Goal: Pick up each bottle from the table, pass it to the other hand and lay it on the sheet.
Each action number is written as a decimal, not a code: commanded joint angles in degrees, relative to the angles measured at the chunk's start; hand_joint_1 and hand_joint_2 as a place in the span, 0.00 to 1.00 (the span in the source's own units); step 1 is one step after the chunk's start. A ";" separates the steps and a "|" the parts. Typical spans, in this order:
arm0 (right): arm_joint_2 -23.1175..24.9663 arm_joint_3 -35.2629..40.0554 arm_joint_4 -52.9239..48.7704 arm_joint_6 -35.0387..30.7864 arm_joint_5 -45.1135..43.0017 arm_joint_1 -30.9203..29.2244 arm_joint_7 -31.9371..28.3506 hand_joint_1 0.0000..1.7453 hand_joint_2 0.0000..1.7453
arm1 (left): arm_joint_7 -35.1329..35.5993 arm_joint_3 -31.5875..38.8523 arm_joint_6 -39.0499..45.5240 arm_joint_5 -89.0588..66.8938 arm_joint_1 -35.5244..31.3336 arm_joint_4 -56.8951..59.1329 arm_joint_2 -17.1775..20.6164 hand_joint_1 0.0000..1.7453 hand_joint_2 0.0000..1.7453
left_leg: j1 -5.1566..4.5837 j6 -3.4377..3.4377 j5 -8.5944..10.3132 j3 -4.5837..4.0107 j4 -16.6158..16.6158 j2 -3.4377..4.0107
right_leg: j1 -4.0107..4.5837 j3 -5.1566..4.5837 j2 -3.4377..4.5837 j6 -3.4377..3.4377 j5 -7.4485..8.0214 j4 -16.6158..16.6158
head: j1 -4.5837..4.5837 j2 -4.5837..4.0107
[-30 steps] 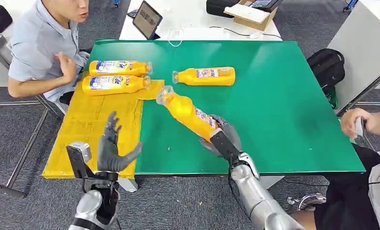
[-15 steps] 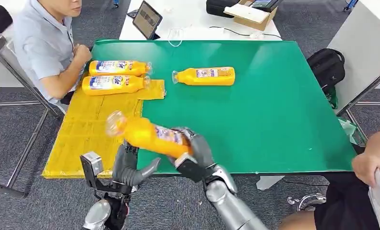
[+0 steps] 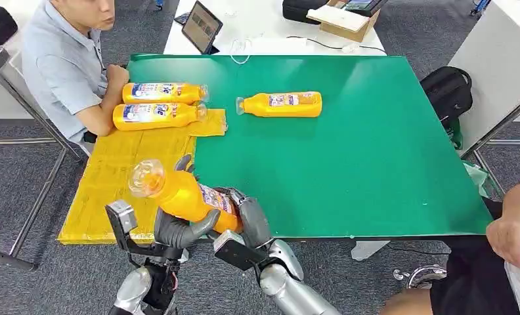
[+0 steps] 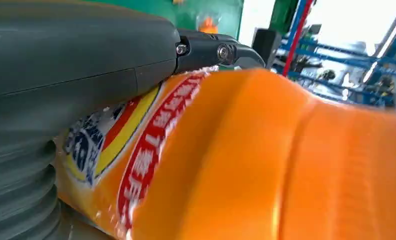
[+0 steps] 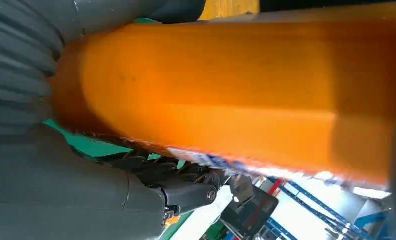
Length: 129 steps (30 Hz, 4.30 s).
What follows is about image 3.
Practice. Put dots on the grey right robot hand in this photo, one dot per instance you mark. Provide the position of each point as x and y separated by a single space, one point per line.
253 221

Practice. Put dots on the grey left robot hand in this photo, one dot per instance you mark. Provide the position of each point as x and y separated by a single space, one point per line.
173 232

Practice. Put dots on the orange drink bottle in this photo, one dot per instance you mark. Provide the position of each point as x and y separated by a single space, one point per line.
160 92
181 198
155 116
264 106

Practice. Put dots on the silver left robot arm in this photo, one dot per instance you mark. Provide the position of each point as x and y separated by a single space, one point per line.
131 289

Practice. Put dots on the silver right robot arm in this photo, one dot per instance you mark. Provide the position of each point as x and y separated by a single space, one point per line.
290 291

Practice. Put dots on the yellow sheet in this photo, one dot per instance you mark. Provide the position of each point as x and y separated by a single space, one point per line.
108 182

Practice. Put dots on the green table mat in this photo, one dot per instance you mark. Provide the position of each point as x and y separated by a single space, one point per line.
351 152

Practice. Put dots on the chrome chair base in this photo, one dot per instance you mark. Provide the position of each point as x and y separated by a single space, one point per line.
420 275

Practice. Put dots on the white table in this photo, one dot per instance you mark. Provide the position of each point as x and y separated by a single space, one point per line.
268 21

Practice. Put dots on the black tablet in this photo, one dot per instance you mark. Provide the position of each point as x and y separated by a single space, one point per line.
201 27

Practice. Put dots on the seated person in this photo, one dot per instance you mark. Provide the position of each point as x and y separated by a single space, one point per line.
60 65

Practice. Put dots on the dark smartphone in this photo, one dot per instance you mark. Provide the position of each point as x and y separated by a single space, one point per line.
181 18

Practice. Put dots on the black case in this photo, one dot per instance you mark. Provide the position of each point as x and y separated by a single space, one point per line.
300 11

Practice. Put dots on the cardboard box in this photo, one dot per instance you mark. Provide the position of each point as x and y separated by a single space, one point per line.
342 24

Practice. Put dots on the standing person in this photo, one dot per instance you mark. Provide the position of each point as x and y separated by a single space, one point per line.
473 278

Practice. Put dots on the pale green plastic bag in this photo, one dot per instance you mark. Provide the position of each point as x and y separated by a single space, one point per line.
477 178

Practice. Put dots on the black backpack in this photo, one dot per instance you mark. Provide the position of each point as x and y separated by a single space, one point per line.
448 92

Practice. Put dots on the black device with screen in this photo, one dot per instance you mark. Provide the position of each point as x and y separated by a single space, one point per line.
363 6

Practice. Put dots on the pale grey table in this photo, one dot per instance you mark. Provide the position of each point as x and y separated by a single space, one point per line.
495 65

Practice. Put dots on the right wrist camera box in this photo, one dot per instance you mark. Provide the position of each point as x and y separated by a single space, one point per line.
236 252

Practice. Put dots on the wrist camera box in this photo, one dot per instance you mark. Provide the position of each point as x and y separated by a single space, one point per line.
121 217
236 252

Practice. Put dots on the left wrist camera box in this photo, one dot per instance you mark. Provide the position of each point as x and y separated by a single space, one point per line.
121 217

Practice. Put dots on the grey metal table frame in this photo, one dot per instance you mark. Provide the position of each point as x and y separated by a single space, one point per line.
36 208

